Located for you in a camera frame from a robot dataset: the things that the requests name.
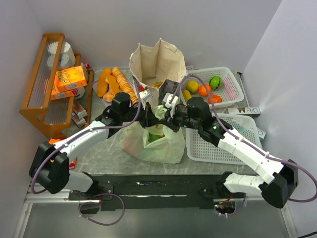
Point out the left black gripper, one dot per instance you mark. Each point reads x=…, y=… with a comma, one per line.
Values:
x=147, y=119

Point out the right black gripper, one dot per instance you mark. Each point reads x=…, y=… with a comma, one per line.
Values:
x=172, y=120

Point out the orange gummy snack bag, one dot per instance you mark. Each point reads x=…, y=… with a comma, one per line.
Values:
x=158, y=84

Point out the green plastic grocery bag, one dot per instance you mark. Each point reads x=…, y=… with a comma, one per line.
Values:
x=158, y=143

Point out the beige canvas tote bag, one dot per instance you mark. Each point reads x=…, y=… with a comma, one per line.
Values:
x=162, y=62

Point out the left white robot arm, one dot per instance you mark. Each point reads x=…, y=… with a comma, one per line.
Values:
x=50, y=168

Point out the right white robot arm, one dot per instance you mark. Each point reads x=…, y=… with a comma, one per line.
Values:
x=275, y=180

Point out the yellow mango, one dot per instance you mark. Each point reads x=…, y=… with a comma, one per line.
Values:
x=187, y=95

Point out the round bread bun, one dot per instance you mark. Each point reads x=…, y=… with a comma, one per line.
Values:
x=108, y=97

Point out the orange fruit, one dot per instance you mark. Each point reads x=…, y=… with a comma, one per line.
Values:
x=204, y=91

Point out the red tomato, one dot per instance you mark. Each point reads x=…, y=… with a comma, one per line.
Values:
x=215, y=99

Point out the yellow lemon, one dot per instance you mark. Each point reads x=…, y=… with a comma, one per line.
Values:
x=192, y=87

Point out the row of round crackers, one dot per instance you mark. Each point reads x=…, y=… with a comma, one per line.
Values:
x=124, y=84

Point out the long bread loaf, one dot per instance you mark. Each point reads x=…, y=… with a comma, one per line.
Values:
x=102, y=86

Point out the back white perforated basket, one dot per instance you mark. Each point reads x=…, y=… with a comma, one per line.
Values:
x=230, y=92

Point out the white perforated basket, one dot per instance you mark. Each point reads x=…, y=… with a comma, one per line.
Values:
x=230, y=92
x=202, y=151

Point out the front white perforated basket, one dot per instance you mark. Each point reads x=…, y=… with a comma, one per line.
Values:
x=202, y=151

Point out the green watermelon ball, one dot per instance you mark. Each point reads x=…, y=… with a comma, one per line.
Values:
x=216, y=82

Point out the purple tray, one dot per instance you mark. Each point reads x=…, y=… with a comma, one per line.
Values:
x=101, y=99

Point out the grey RIO block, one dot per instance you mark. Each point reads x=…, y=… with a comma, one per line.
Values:
x=244, y=111

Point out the orange cracker box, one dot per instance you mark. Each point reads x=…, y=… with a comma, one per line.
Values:
x=59, y=95
x=70, y=78

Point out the wooden shelf rack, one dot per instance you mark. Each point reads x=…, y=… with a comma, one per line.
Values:
x=50, y=117

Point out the orange box on floor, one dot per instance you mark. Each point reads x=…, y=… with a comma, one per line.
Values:
x=72, y=164

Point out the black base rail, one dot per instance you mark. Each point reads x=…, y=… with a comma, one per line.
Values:
x=156, y=191

